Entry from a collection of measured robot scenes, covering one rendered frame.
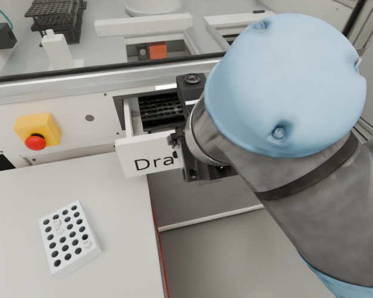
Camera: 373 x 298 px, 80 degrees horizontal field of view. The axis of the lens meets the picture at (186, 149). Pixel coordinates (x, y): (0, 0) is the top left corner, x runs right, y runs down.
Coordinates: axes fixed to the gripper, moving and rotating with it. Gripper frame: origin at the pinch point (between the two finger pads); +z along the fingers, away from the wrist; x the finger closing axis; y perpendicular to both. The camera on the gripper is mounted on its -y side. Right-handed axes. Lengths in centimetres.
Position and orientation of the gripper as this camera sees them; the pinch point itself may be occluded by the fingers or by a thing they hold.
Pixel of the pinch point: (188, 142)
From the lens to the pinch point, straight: 45.4
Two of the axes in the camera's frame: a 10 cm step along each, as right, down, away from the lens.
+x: 9.7, -1.7, 1.5
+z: -1.3, 1.3, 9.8
